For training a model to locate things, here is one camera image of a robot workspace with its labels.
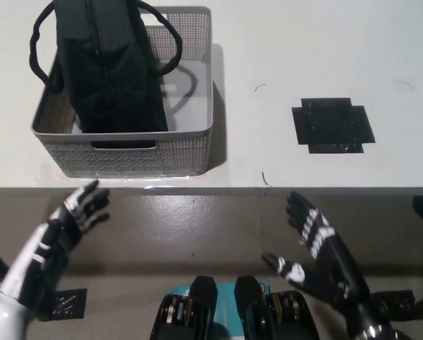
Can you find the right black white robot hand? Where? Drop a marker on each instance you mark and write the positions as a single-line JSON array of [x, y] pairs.
[[335, 269]]

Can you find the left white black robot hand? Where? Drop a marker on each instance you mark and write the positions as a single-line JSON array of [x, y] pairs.
[[44, 255]]

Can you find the dark green lunch bag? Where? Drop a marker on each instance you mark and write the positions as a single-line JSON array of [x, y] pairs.
[[112, 78]]

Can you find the short dark thread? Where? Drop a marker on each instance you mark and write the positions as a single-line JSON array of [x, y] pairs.
[[266, 180]]

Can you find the black teal robot torso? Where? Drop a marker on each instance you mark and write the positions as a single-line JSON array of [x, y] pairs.
[[204, 308]]

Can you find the black tape patch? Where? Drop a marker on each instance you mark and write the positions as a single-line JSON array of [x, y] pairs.
[[333, 124]]

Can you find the grey perforated plastic basket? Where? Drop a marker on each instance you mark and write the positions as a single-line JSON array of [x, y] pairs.
[[183, 156]]

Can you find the thin curved dark thread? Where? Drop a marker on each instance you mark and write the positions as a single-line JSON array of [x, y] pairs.
[[260, 86], [406, 83]]

